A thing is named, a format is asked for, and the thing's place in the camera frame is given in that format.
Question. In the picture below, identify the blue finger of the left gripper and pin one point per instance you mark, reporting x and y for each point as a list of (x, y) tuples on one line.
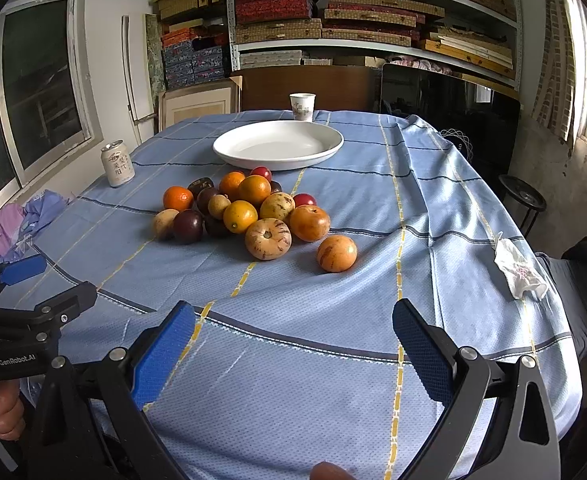
[(19, 271), (65, 306)]

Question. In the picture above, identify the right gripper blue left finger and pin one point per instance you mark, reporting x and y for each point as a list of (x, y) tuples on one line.
[(130, 378)]

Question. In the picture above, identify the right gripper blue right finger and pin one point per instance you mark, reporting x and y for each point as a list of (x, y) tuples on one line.
[(456, 377)]

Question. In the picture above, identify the tan passion fruit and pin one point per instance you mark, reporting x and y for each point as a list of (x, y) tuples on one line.
[(162, 225)]

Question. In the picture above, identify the dark purple plum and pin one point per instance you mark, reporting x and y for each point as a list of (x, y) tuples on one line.
[(188, 227)]

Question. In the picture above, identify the orange tangerine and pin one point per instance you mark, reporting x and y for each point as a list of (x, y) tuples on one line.
[(254, 189), (178, 198)]

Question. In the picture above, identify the orange striped fruit front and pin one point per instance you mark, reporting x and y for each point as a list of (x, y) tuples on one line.
[(337, 253)]

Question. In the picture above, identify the striped yellow pepino melon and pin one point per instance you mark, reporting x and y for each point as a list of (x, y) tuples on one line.
[(268, 239)]

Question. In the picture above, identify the yellow orange citrus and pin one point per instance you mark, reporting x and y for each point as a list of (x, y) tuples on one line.
[(239, 215)]

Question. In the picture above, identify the large orange persimmon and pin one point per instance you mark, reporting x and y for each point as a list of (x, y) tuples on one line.
[(309, 223)]

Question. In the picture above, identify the red tomato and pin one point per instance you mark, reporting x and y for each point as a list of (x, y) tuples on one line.
[(263, 172), (304, 199)]

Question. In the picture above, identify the person's left hand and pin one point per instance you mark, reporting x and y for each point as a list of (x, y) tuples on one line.
[(11, 411)]

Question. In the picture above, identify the person's right hand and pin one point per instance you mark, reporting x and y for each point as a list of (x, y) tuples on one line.
[(329, 471)]

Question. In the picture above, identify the crumpled white tissue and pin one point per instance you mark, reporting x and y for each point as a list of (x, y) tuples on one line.
[(521, 275)]

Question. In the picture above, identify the white beverage can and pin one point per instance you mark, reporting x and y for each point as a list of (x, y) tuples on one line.
[(117, 163)]

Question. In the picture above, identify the black round stool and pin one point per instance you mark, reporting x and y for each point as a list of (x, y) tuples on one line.
[(525, 195)]

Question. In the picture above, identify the blue checked tablecloth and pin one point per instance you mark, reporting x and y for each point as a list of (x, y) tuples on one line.
[(291, 365)]

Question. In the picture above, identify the framed picture leaning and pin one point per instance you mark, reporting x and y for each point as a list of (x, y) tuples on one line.
[(212, 98)]

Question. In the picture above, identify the white oval plate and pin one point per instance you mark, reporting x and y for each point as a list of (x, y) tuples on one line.
[(279, 145)]

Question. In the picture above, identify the beige curtain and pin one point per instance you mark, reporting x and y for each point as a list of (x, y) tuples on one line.
[(554, 102)]

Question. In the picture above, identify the brown wooden cabinet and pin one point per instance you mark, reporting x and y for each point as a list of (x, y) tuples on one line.
[(335, 87)]

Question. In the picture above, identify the white paper cup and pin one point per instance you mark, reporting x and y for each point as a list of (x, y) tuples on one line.
[(302, 104)]

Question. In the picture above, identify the metal storage shelf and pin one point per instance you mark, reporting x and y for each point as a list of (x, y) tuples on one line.
[(475, 39)]

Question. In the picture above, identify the window with white frame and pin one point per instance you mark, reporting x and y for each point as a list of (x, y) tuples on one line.
[(47, 106)]

